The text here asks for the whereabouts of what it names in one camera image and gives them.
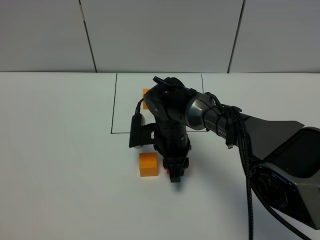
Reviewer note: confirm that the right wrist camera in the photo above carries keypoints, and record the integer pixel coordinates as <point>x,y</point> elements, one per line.
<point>140,133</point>

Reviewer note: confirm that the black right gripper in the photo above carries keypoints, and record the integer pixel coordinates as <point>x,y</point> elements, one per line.
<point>173,144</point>

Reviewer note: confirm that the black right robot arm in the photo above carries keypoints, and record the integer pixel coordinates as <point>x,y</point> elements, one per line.
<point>280,159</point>

